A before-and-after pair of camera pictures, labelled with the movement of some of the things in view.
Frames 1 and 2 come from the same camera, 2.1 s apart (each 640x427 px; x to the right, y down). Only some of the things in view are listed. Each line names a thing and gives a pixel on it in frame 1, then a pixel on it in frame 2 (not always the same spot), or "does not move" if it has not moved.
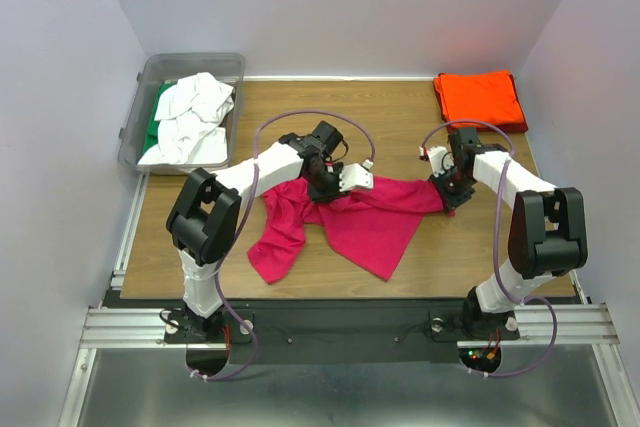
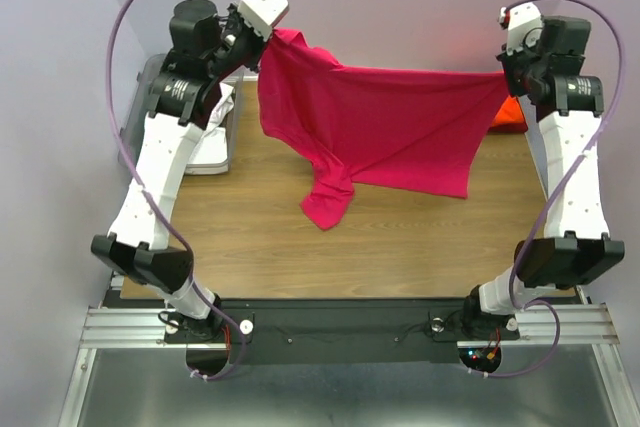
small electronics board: [481, 358] does not move
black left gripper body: [325, 184] to [241, 45]
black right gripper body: [454, 188] to [523, 67]
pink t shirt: [367, 226] to [413, 128]
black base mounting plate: [338, 333] does not move
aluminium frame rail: [538, 325] does not move
